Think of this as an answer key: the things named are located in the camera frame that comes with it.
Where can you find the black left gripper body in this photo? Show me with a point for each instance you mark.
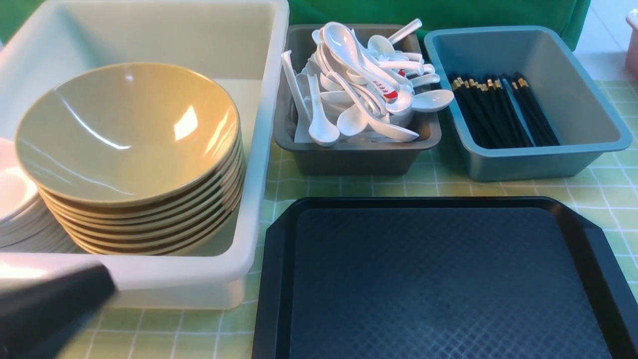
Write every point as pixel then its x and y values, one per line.
pixel 38 320

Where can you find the white spoon red print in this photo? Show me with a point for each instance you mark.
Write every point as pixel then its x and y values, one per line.
pixel 384 88

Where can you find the stack of white dishes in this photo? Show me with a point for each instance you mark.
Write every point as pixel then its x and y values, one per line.
pixel 26 224

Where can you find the stack of tan bowls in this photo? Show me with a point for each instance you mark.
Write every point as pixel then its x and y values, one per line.
pixel 136 158

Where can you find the black serving tray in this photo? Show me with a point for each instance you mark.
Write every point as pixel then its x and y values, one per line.
pixel 441 278

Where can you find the large white plastic tub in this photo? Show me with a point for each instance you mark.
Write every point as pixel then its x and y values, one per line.
pixel 236 42

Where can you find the grey plastic spoon bin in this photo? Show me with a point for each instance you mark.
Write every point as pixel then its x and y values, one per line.
pixel 346 159

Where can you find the pile of white soup spoons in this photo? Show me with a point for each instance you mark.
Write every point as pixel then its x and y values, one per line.
pixel 335 101

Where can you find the green fabric backdrop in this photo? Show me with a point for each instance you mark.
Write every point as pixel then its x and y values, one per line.
pixel 565 17

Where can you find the black chopsticks in bin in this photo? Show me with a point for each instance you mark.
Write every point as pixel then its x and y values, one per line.
pixel 502 111

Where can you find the blue plastic chopstick bin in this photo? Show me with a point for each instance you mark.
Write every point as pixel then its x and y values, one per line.
pixel 584 121

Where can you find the green checkered tablecloth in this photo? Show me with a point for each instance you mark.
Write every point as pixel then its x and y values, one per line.
pixel 605 193

